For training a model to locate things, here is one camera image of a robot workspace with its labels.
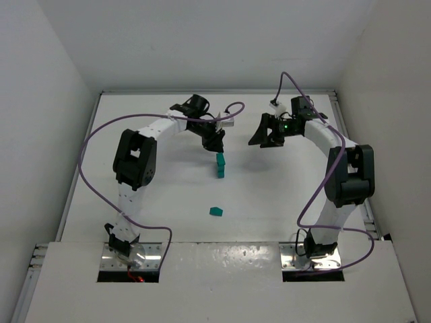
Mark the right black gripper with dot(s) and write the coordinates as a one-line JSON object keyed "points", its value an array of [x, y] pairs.
{"points": [[269, 129]]}

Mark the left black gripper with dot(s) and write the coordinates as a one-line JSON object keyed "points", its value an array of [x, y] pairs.
{"points": [[210, 136]]}

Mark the teal arch block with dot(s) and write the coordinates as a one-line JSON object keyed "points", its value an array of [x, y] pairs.
{"points": [[220, 173]]}

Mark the teal pentagon roof block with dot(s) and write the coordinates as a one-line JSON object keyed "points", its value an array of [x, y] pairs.
{"points": [[216, 211]]}

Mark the teal small rectangular block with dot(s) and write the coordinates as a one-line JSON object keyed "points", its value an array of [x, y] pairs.
{"points": [[220, 156]]}

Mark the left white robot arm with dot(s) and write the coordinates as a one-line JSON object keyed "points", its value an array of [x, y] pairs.
{"points": [[135, 162]]}

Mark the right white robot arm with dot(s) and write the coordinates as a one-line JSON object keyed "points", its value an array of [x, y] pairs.
{"points": [[349, 177]]}

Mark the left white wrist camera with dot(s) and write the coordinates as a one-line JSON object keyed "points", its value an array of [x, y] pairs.
{"points": [[224, 120]]}

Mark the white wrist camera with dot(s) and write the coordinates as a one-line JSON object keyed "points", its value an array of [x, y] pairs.
{"points": [[278, 107], [224, 120]]}

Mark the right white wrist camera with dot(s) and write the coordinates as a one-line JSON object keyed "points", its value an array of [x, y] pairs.
{"points": [[278, 107]]}

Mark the aluminium frame rail back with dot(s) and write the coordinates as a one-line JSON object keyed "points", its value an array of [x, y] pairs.
{"points": [[271, 92]]}

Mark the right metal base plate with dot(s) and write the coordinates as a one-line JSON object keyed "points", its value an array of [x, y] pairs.
{"points": [[293, 259]]}

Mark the metal base plate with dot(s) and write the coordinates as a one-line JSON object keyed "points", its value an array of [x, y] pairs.
{"points": [[293, 259], [142, 257]]}

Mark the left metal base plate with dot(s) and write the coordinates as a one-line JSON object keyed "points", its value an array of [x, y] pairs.
{"points": [[142, 257]]}

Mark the aluminium frame rail left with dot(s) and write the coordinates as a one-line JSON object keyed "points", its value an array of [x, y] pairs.
{"points": [[36, 262]]}

